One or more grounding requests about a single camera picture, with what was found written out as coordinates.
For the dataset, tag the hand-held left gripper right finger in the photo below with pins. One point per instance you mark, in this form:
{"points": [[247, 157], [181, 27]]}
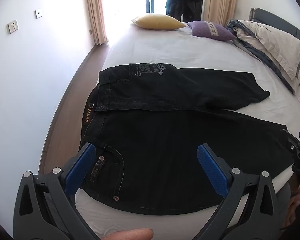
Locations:
{"points": [[211, 170]]}

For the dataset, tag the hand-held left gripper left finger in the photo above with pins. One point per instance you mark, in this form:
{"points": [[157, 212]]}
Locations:
{"points": [[81, 165]]}

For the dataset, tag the black denim pants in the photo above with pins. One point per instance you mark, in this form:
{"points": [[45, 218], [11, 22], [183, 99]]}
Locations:
{"points": [[152, 142]]}

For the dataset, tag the person's right hand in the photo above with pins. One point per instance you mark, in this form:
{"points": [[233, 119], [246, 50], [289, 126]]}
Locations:
{"points": [[294, 210]]}

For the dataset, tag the person's left hand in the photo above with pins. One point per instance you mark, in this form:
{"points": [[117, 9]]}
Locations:
{"points": [[130, 234]]}

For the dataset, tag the folded beige and grey duvet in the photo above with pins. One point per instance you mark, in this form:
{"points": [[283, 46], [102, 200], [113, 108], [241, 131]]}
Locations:
{"points": [[272, 45]]}

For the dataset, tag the dark grey headboard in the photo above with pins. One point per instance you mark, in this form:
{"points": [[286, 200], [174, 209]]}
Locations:
{"points": [[285, 21]]}

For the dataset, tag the bed with white sheet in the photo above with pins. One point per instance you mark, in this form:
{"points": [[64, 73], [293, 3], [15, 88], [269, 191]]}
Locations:
{"points": [[165, 47]]}

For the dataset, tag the purple pillow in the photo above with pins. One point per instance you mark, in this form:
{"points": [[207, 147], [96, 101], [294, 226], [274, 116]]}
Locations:
{"points": [[210, 31]]}

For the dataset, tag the beige curtain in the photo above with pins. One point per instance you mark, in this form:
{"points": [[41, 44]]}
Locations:
{"points": [[220, 0], [96, 10]]}

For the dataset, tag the yellow pillow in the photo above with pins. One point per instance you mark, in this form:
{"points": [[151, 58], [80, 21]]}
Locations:
{"points": [[157, 21]]}

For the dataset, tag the white wall socket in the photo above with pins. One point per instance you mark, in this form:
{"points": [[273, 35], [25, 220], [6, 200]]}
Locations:
{"points": [[38, 13], [12, 26]]}

